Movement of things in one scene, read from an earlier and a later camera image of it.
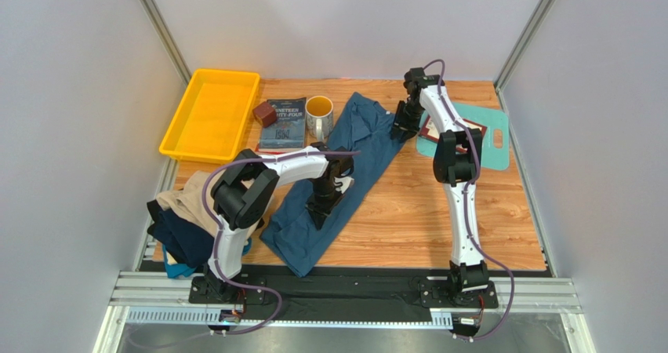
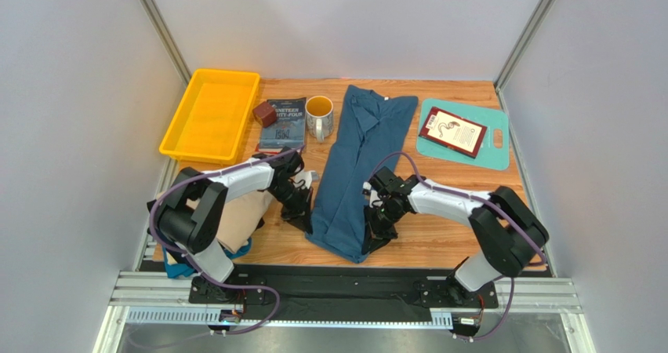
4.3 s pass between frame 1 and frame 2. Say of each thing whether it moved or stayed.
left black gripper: moved
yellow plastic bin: stayed
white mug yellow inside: stayed
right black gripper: moved
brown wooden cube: stayed
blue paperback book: stayed
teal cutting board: stayed
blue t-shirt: moved
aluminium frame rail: stayed
